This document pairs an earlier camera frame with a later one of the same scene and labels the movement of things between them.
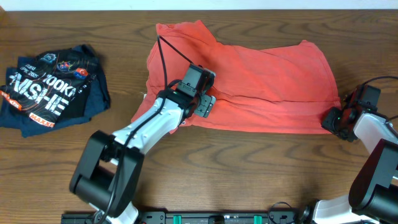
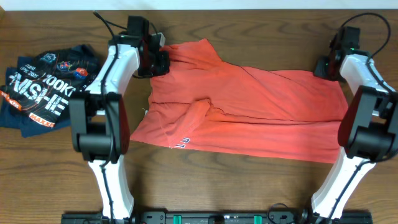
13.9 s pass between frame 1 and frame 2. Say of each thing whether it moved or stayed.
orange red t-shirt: moved
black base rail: stayed
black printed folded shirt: stayed
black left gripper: moved
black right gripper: moved
